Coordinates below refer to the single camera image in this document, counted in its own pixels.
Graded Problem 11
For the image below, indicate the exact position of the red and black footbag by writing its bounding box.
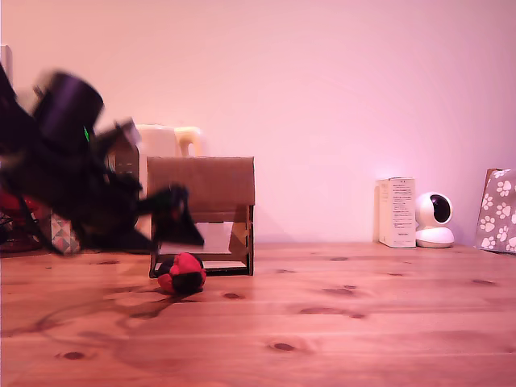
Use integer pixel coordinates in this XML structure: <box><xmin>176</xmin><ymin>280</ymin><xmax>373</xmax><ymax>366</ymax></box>
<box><xmin>156</xmin><ymin>252</ymin><xmax>208</xmax><ymax>294</ymax></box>

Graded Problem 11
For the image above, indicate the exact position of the grey paw print bag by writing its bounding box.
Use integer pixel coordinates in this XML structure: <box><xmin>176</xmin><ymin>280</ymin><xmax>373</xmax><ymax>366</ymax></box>
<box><xmin>473</xmin><ymin>169</ymin><xmax>516</xmax><ymax>255</ymax></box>

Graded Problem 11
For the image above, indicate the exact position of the small white round camera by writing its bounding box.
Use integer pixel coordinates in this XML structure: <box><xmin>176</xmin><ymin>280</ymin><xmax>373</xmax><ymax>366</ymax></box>
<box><xmin>414</xmin><ymin>191</ymin><xmax>456</xmax><ymax>249</ymax></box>

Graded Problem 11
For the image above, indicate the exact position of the white wall plate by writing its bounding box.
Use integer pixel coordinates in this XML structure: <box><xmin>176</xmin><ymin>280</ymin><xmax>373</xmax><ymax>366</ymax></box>
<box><xmin>0</xmin><ymin>45</ymin><xmax>13</xmax><ymax>81</ymax></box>

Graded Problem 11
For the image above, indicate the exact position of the cardboard dice tower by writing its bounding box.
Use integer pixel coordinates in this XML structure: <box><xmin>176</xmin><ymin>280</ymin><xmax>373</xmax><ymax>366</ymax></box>
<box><xmin>146</xmin><ymin>156</ymin><xmax>256</xmax><ymax>279</ymax></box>

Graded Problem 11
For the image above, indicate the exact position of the red glass footed bowl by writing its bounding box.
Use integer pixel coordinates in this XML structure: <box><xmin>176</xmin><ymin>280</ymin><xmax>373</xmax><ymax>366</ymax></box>
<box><xmin>0</xmin><ymin>189</ymin><xmax>52</xmax><ymax>253</ymax></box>

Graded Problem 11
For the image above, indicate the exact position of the cream electric kettle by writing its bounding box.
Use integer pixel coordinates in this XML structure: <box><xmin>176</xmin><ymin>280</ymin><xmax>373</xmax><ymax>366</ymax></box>
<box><xmin>105</xmin><ymin>124</ymin><xmax>205</xmax><ymax>254</ymax></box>

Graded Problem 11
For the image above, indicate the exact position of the white printed carton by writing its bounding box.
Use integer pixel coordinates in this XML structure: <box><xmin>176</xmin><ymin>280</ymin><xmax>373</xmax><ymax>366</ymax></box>
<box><xmin>377</xmin><ymin>176</ymin><xmax>418</xmax><ymax>249</ymax></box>

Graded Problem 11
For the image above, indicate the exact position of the triangle pattern tissue box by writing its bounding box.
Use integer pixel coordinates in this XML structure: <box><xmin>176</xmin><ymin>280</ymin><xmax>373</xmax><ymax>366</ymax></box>
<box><xmin>48</xmin><ymin>211</ymin><xmax>81</xmax><ymax>255</ymax></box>

